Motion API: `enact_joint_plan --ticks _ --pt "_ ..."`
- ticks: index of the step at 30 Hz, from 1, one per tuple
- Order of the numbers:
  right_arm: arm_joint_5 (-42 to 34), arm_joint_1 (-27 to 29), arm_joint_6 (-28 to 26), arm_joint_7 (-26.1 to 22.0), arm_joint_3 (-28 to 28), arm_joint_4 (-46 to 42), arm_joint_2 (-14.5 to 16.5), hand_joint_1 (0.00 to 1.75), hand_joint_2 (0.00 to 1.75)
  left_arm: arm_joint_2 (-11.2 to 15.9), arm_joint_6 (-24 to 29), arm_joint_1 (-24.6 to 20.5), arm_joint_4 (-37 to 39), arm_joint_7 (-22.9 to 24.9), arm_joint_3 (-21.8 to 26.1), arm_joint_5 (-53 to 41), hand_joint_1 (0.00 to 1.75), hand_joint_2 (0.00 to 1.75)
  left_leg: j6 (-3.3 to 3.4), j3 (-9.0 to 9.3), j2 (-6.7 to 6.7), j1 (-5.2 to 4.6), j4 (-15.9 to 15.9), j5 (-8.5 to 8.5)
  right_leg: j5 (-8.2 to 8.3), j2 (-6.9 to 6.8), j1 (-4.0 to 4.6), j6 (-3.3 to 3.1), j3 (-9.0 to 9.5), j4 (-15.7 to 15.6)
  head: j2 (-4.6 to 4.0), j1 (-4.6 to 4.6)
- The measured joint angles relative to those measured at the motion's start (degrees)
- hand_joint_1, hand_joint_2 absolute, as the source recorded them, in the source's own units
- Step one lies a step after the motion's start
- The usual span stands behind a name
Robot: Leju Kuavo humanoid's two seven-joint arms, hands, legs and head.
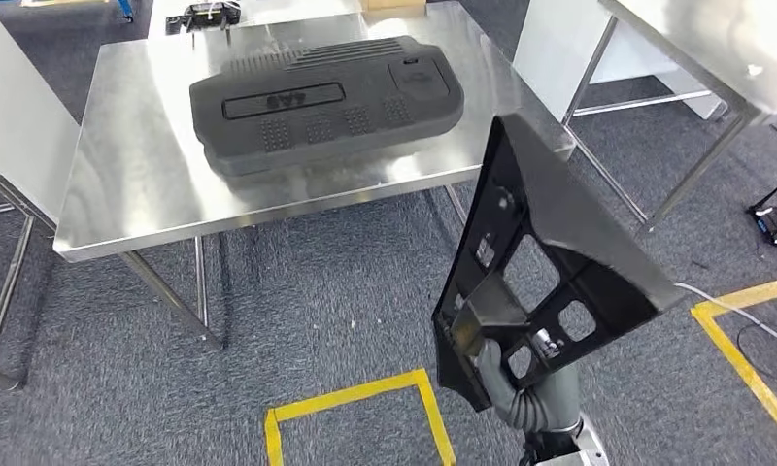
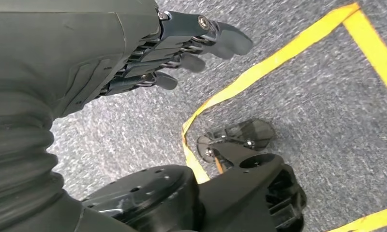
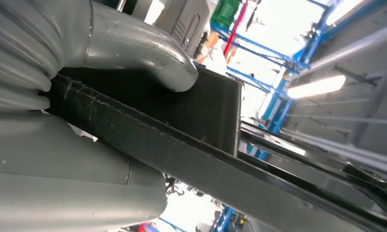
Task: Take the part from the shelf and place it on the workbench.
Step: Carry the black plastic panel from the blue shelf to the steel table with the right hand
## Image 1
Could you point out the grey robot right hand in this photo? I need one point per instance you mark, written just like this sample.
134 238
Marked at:
491 373

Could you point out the black plastic plate bracket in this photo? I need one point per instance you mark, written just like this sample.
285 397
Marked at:
556 206

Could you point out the steel workbench table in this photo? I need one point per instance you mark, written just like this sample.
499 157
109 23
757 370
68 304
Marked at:
137 180

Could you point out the yellow floor tape square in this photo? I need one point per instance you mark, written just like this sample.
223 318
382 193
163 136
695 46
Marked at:
350 395
736 366

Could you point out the white board panel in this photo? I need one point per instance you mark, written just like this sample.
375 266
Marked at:
543 58

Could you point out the black antenna router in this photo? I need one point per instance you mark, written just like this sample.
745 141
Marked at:
774 222

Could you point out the steel side table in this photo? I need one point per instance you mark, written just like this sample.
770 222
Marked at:
716 51
22 128

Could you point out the white desk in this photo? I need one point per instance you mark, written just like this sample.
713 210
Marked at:
298 13

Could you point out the black antenna controller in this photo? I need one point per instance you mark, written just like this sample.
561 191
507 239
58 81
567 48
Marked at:
202 14

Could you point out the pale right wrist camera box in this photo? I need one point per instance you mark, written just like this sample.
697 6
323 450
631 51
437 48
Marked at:
562 460

